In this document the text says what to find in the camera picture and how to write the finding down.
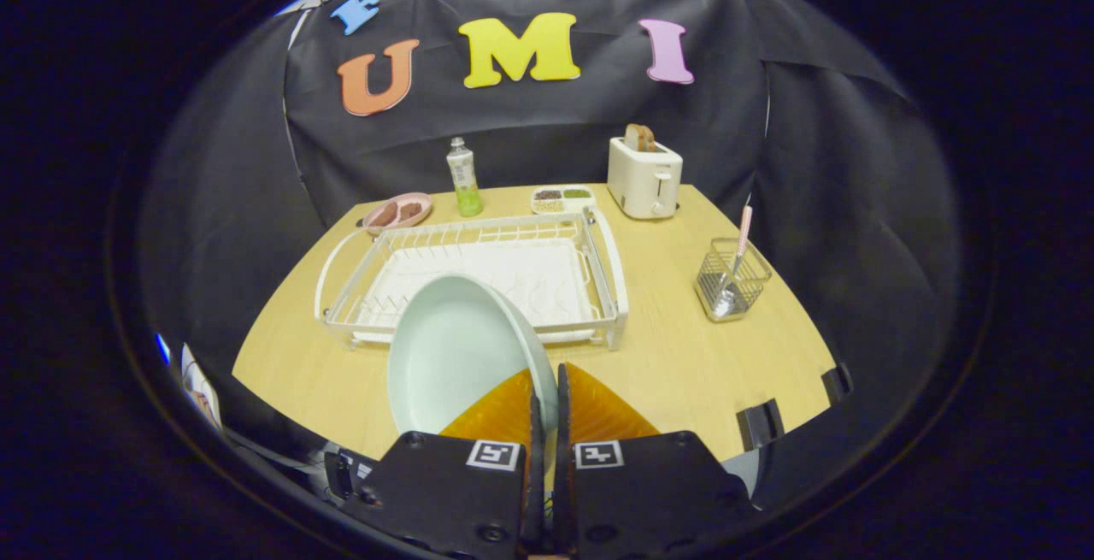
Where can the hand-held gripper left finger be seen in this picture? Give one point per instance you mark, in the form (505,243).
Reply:
(444,492)

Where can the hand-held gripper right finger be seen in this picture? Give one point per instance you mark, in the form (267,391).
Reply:
(649,492)

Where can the pale green plate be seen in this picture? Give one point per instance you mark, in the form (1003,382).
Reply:
(453,346)

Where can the pink divided dish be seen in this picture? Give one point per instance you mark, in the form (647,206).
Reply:
(397,213)

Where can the black table clamp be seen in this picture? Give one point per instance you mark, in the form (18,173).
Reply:
(838,384)
(761,425)

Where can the white divided bean tray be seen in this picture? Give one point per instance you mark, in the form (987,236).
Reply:
(562,199)

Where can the cream toaster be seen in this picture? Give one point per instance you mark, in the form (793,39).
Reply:
(641,184)

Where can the green drink bottle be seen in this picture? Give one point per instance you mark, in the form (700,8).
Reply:
(465,184)

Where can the black backdrop cloth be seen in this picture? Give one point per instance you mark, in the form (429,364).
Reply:
(855,226)

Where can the brown bread slice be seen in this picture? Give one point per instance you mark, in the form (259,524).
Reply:
(639,138)

